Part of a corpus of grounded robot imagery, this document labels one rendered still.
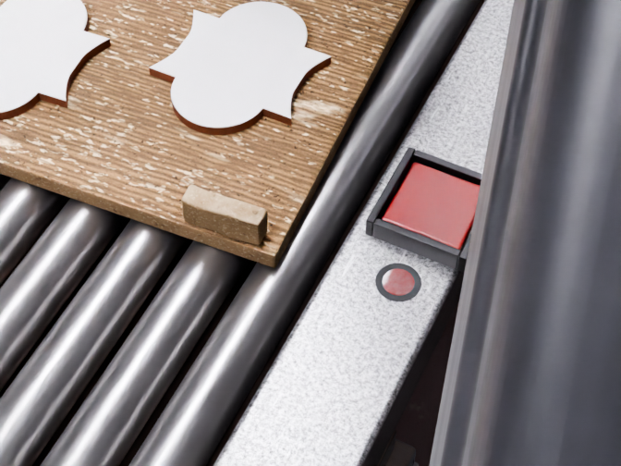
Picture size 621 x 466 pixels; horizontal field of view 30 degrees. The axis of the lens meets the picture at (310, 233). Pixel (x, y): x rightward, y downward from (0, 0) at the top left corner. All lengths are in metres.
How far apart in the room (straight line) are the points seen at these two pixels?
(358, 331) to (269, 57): 0.24
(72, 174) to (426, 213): 0.25
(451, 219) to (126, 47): 0.29
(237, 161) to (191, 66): 0.09
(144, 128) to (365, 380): 0.26
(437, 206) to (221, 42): 0.22
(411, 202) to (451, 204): 0.03
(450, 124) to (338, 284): 0.17
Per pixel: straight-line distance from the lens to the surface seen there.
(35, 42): 0.93
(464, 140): 0.89
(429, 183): 0.84
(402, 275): 0.81
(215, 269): 0.81
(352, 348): 0.78
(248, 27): 0.92
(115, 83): 0.90
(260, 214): 0.78
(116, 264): 0.82
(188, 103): 0.87
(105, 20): 0.95
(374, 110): 0.90
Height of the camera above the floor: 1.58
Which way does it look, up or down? 54 degrees down
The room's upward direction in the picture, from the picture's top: straight up
